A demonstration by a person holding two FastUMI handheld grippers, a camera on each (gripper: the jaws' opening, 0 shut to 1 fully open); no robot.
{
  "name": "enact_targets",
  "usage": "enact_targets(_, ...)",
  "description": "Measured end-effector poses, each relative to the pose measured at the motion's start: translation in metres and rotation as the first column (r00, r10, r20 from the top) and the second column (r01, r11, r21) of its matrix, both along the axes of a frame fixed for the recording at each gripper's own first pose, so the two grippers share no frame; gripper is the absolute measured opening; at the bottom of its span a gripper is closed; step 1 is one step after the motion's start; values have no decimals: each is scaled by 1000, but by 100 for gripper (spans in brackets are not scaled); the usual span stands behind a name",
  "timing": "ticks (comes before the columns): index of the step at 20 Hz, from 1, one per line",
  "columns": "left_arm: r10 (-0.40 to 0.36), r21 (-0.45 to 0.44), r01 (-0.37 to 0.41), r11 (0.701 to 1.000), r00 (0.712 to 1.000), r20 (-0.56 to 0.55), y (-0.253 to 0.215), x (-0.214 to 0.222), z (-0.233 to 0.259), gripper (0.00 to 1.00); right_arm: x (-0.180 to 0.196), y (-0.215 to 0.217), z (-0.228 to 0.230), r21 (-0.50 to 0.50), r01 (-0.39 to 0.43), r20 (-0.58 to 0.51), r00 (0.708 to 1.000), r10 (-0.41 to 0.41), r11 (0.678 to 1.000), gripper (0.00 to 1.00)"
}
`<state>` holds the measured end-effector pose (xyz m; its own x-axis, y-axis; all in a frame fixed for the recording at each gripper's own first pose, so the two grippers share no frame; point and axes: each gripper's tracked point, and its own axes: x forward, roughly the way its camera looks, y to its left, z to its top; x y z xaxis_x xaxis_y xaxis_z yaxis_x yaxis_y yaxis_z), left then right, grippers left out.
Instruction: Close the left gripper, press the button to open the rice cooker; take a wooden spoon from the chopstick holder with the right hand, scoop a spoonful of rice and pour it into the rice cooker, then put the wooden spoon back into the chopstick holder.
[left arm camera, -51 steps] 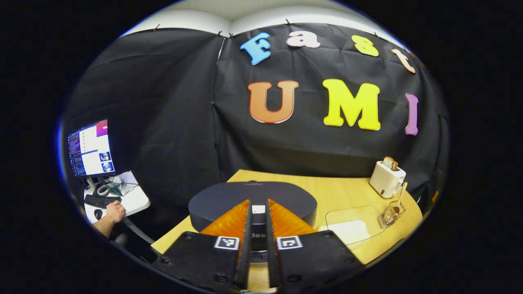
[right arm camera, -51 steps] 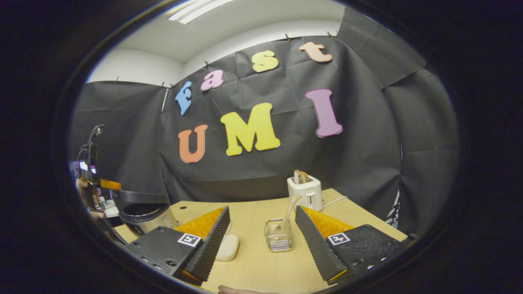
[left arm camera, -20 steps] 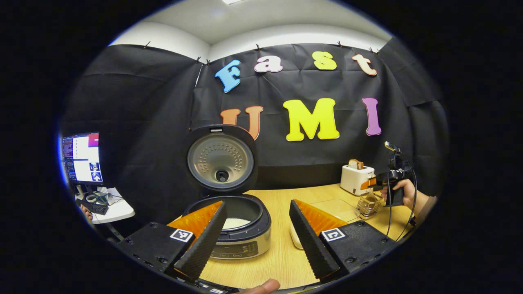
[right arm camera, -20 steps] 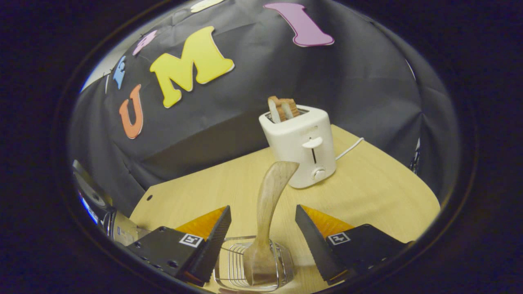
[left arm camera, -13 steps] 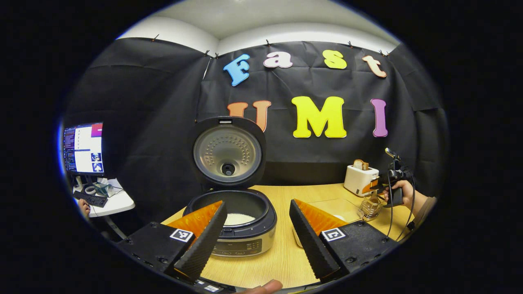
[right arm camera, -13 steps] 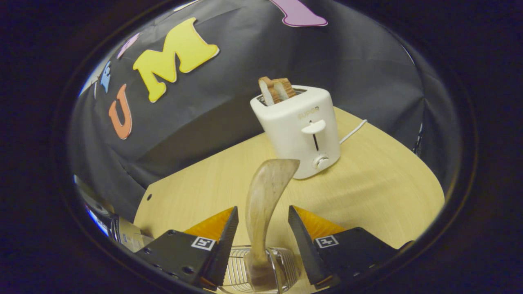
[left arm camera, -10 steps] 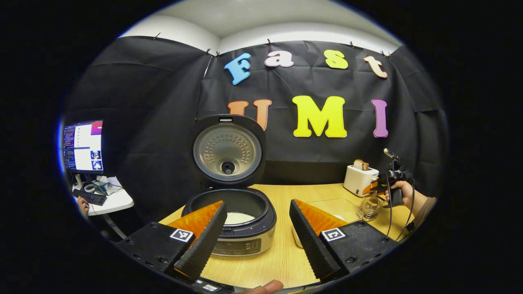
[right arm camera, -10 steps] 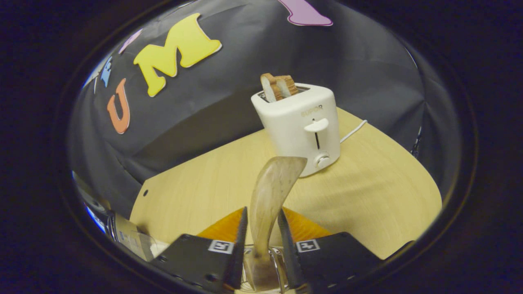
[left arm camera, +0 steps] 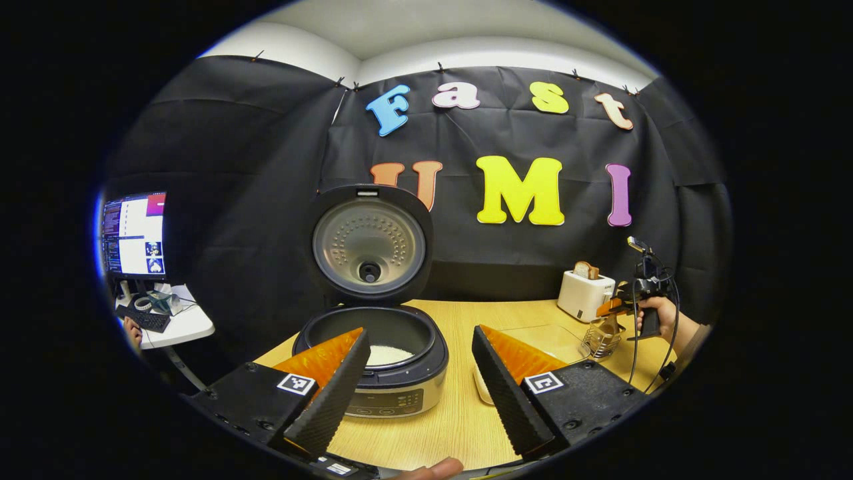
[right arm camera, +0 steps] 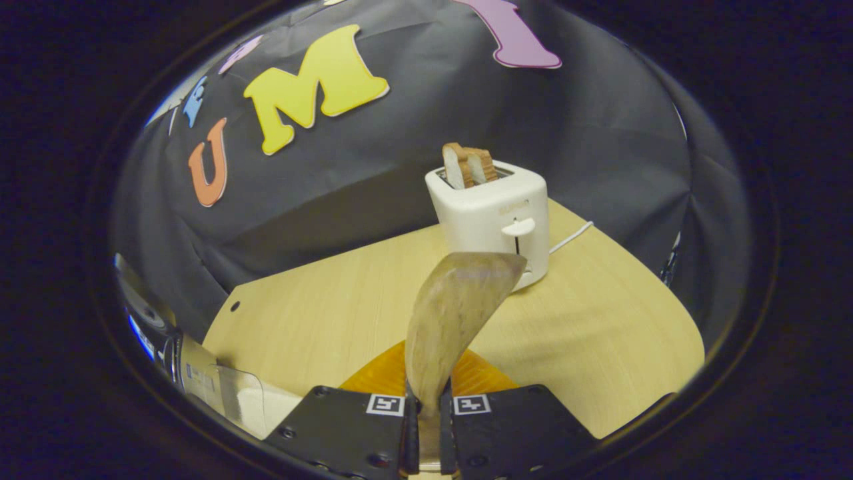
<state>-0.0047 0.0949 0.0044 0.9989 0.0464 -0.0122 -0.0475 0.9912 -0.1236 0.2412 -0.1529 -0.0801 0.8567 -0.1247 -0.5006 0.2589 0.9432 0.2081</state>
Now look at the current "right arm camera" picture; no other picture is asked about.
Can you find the wooden spoon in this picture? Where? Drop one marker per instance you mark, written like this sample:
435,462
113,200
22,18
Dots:
453,313

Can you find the black backdrop cloth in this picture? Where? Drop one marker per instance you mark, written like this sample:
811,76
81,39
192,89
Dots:
400,153

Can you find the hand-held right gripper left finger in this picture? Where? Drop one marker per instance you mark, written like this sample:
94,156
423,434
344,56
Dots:
346,426

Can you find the black steel rice cooker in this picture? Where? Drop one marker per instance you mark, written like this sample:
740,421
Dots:
150,306

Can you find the clear plastic rice container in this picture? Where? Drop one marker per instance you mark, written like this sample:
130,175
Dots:
230,393

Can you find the white toaster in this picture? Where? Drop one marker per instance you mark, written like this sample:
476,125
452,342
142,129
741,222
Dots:
486,220

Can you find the toast bread slice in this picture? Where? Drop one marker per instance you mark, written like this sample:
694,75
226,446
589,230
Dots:
456,166
485,163

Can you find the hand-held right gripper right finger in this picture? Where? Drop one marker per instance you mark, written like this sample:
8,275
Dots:
513,426

